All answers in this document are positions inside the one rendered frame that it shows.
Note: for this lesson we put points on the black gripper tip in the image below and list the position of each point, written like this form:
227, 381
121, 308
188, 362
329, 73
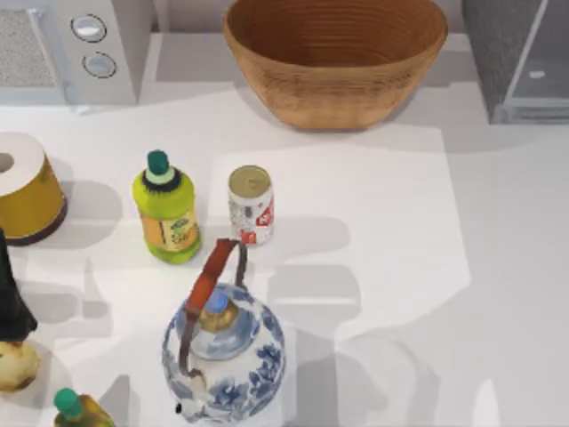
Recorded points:
11, 298

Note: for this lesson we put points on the red and white can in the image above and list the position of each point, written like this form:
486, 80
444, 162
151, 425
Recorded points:
251, 207

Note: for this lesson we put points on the pale microwave oven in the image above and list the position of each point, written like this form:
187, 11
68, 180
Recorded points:
66, 49

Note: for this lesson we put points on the brown wicker basket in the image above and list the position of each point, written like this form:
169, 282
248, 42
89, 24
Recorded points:
333, 75

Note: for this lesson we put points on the yellow and white roll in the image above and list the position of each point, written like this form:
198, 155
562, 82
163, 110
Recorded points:
29, 195

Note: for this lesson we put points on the pale yellow round bread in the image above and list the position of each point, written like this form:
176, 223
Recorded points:
15, 362

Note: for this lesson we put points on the blue and white teapot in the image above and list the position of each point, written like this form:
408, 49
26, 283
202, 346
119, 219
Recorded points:
226, 351

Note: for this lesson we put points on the round microwave knob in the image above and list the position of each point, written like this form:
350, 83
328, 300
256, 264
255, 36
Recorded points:
89, 27
99, 64

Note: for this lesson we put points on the yellow bottle with green cap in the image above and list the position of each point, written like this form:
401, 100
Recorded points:
77, 411

